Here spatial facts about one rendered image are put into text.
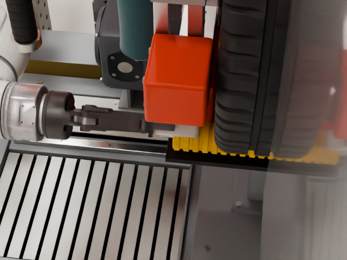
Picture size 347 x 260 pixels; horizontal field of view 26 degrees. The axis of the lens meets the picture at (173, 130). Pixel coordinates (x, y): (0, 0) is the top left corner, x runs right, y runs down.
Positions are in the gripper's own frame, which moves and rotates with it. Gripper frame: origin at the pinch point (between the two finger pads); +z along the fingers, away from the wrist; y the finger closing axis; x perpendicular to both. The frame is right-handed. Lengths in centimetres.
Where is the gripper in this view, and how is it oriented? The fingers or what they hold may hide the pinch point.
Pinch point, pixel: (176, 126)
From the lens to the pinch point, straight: 114.8
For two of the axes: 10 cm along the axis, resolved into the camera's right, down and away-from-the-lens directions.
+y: -0.9, 0.8, -9.9
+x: 0.8, -9.9, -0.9
